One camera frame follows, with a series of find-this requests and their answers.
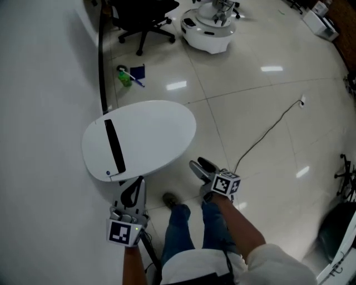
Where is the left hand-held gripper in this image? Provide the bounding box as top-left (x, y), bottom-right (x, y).
top-left (105, 175), bottom-right (150, 248)

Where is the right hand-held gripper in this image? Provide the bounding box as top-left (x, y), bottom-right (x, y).
top-left (189, 157), bottom-right (241, 203)

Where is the white toilet lid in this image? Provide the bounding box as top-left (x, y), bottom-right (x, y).
top-left (107, 100), bottom-right (197, 179)

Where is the person's right forearm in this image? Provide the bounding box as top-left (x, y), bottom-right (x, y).
top-left (212, 193), bottom-right (268, 258)

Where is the person's left forearm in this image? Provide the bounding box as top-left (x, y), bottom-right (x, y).
top-left (122, 244), bottom-right (146, 285)

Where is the white toilet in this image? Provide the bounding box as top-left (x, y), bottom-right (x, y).
top-left (81, 100), bottom-right (197, 183)

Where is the person's left shoe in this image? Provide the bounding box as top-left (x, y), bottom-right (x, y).
top-left (162, 191), bottom-right (179, 209)

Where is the person's left leg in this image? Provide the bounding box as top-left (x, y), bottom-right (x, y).
top-left (160, 204), bottom-right (196, 265)

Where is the black chest device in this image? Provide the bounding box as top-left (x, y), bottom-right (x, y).
top-left (164, 273), bottom-right (233, 285)

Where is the white shirt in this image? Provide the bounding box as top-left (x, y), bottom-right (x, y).
top-left (160, 242), bottom-right (318, 285)

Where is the white robot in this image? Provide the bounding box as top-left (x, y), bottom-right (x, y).
top-left (180, 0), bottom-right (241, 55)

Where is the black trash bin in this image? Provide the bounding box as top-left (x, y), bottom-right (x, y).
top-left (316, 202), bottom-right (356, 263)

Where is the black chair base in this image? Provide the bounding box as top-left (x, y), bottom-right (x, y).
top-left (334, 152), bottom-right (356, 204)

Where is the white storage box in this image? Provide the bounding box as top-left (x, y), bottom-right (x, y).
top-left (302, 2), bottom-right (340, 43)

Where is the black cable with white plug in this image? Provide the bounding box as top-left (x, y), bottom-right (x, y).
top-left (233, 94), bottom-right (307, 172)

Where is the thick black gripper cable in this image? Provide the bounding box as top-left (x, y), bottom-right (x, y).
top-left (221, 238), bottom-right (234, 277)

